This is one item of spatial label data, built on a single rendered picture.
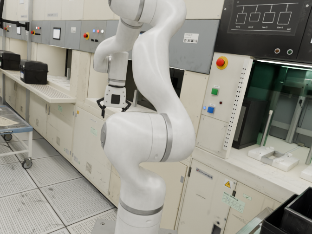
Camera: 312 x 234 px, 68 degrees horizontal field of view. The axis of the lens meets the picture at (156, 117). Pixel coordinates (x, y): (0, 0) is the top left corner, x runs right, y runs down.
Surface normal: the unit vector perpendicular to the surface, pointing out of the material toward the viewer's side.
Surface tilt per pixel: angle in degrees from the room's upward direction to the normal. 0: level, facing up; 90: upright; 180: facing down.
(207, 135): 90
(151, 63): 66
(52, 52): 90
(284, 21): 90
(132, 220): 90
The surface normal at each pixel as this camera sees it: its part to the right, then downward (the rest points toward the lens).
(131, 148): 0.32, 0.25
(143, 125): 0.32, -0.53
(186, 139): 0.52, -0.05
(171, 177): -0.72, 0.05
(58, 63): 0.68, 0.28
